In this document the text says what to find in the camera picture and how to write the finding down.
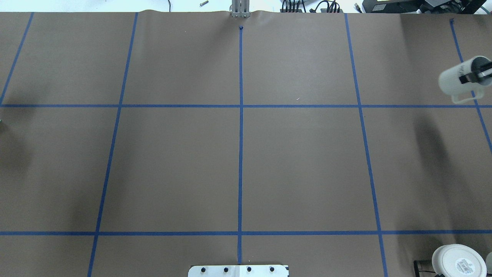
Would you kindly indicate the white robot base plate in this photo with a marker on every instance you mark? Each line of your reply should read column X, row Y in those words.
column 239, row 271

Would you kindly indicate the white bowl with label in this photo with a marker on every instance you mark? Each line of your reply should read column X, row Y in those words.
column 458, row 260

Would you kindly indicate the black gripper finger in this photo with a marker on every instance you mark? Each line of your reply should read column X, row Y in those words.
column 479, row 72

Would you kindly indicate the black wire dish rack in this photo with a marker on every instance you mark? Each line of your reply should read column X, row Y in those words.
column 423, row 268

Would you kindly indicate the black equipment box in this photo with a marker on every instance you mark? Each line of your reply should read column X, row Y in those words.
column 422, row 6

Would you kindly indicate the white mug with handle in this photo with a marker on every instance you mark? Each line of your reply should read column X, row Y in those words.
column 449, row 83

